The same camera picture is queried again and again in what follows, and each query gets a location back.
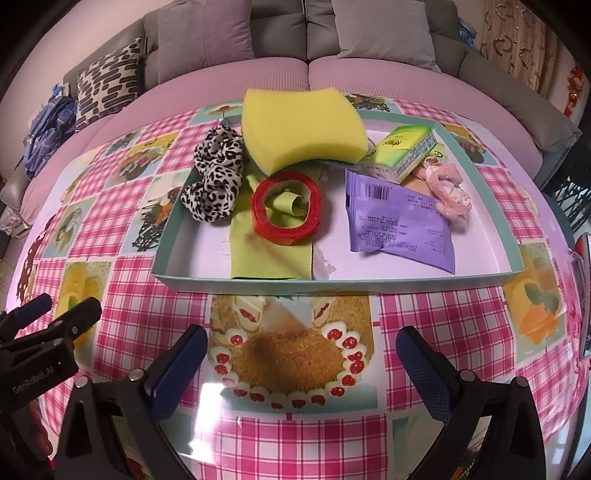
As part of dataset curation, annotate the yellow green kitchen sponge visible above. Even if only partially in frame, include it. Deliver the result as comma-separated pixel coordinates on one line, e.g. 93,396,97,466
242,88,369,176

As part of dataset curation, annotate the green tissue pack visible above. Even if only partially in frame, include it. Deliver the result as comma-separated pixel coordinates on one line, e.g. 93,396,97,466
359,125,437,184

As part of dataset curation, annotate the leopard print scrunchie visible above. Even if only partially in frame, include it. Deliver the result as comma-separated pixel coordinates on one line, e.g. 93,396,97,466
179,123,243,223

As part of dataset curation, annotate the grey square cushion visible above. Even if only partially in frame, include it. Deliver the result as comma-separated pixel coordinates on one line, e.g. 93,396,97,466
332,0,441,73

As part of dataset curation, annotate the red tape roll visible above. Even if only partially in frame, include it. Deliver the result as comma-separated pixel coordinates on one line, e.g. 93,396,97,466
250,171,322,246

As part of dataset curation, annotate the mauve square cushion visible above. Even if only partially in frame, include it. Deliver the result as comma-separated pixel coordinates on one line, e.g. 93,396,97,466
157,0,254,84

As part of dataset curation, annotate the black beige patterned cushion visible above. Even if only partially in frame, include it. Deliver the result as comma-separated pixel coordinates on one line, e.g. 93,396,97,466
75,37,142,131

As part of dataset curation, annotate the lime green cloth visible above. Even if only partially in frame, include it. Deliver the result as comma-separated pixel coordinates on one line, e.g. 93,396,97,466
229,163,322,280

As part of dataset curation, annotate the blue crumpled clothing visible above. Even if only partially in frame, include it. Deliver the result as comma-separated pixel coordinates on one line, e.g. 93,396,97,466
22,84,77,180

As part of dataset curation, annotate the pink fluffy scrunchie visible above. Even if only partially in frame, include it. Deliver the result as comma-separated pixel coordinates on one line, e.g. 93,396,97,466
413,155,472,232

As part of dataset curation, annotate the grey sofa with pink cover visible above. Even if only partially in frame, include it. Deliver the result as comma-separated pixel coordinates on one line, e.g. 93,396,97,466
6,1,581,223

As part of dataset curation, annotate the purple printed packet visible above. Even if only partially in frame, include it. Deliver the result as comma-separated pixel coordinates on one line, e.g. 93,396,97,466
345,171,456,274

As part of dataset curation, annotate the teal shallow cardboard tray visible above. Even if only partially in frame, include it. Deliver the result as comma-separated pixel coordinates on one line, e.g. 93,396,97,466
151,111,524,296

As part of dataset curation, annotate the person's left hand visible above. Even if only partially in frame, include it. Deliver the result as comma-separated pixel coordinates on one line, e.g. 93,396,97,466
7,399,53,462

